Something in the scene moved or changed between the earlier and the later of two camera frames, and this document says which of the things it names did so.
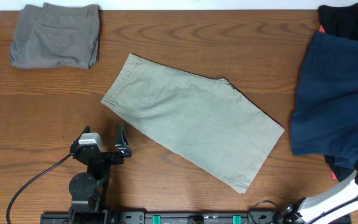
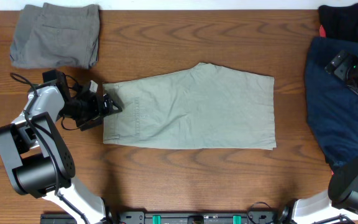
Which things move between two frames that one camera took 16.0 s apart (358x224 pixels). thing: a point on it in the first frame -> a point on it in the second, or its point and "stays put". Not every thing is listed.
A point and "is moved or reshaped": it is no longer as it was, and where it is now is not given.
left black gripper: [105, 156] -> [105, 104]
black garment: [350, 22] stays put
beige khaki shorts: [205, 121] is moved or reshaped
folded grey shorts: [56, 35] stays put
